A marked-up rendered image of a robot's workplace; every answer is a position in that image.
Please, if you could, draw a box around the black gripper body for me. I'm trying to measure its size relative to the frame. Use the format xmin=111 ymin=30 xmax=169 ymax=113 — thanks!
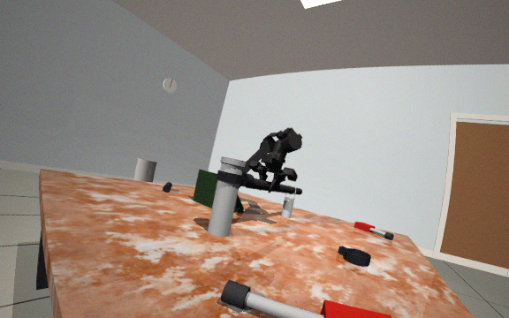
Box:
xmin=248 ymin=150 xmax=297 ymax=182

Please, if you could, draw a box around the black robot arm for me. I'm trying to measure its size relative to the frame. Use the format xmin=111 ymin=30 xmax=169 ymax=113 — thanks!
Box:
xmin=242 ymin=127 xmax=303 ymax=173

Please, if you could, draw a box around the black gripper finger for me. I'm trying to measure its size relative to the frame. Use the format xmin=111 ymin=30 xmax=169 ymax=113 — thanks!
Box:
xmin=256 ymin=169 xmax=268 ymax=181
xmin=268 ymin=172 xmax=285 ymax=193

